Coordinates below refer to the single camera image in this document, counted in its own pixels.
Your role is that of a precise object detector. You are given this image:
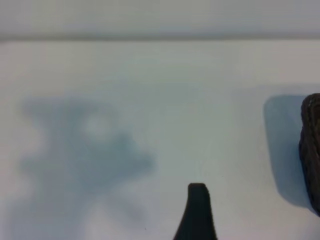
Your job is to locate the dark brown wicker basket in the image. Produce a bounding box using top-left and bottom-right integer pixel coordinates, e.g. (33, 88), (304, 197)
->
(298, 92), (320, 217)

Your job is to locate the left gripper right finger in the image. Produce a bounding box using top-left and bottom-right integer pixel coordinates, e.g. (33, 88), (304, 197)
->
(197, 183), (218, 240)

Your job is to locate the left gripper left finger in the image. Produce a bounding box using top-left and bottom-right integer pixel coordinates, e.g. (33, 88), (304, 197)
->
(173, 183), (198, 240)

